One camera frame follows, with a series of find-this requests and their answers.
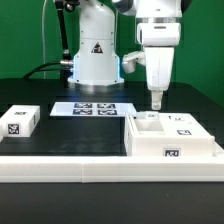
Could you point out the white cabinet body box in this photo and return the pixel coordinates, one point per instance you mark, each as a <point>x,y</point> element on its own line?
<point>147,138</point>

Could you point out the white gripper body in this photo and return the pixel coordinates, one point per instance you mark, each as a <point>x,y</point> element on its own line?
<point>158,41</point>

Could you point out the white cabinet door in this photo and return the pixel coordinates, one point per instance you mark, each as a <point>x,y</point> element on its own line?
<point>147,115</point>
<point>182,125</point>

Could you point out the white L-shaped fence rail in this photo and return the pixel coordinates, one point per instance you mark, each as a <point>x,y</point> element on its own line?
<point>112,169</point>

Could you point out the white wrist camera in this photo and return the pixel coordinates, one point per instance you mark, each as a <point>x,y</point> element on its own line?
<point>130,60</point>

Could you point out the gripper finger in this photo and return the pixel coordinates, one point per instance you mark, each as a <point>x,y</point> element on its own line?
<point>156,99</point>

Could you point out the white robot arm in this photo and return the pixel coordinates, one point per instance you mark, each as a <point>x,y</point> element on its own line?
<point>96,64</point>

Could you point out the white marker sheet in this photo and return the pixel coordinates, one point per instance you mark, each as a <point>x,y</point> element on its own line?
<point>85,109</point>

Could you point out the white cabinet top block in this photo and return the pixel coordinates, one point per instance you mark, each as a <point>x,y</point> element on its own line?
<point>20,120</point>

